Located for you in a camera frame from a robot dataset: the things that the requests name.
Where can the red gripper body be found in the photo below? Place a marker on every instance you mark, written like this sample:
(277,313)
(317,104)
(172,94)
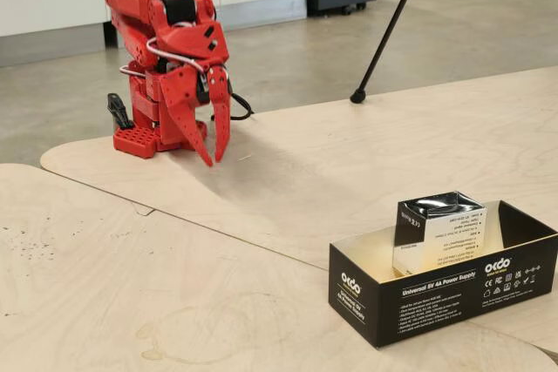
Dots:
(176,90)

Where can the red perforated robot base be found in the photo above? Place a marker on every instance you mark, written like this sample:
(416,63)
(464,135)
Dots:
(144,110)

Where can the black tripod leg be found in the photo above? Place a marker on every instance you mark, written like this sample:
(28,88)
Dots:
(382,43)

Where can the large black yellow open box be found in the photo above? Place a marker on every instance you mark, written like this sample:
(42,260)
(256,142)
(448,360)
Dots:
(436,298)

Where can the red robot arm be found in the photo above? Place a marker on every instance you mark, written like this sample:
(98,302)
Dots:
(126,10)

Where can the small black and white box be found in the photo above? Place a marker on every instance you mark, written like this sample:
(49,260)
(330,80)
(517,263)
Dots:
(453,237)

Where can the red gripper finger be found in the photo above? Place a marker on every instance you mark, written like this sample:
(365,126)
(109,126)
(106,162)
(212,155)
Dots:
(183,102)
(220,115)

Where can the black table clamp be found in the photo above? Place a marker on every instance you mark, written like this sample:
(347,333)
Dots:
(117,108)

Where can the small white plastic scrap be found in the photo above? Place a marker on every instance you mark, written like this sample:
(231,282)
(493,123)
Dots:
(245,157)

